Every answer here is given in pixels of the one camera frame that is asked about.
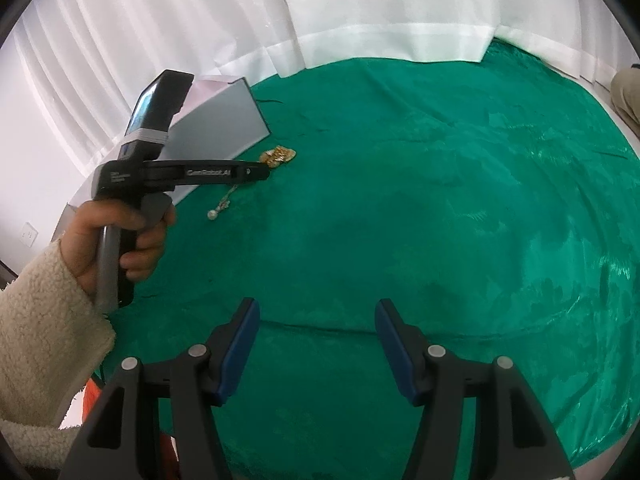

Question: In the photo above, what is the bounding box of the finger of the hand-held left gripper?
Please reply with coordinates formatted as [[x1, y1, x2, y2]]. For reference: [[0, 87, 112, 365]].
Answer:
[[142, 159, 271, 187]]

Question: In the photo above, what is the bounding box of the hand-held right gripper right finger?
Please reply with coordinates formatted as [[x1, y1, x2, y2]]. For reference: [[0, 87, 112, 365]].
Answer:
[[376, 298, 573, 480]]

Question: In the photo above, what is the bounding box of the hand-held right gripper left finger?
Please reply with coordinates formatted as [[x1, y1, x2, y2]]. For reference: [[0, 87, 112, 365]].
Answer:
[[60, 298, 261, 480]]

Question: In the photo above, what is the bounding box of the thin chain with pearl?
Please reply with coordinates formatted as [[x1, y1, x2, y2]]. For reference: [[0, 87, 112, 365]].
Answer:
[[207, 185, 239, 221]]

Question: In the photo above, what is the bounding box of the long white cardboard box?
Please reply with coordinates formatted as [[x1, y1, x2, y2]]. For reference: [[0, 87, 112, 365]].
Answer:
[[52, 76, 272, 241]]

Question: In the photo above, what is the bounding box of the gold brooch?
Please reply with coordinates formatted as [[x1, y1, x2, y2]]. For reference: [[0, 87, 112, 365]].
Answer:
[[259, 145, 297, 167]]

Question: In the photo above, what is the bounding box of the person's left forearm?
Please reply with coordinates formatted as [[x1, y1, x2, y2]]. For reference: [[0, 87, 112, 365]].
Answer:
[[0, 240, 117, 461]]

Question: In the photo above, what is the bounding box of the person's left hand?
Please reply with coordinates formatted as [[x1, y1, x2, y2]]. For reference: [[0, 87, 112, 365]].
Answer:
[[62, 200, 177, 302]]

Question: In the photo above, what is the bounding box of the green tablecloth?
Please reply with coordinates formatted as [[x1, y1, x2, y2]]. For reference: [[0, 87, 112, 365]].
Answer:
[[92, 40, 640, 471]]

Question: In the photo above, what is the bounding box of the white curtain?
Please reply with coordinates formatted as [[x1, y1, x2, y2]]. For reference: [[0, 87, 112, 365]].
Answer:
[[10, 0, 621, 181]]

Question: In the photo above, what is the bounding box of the beige clothes pile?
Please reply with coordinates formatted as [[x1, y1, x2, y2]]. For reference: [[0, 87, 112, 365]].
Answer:
[[611, 67, 640, 128]]

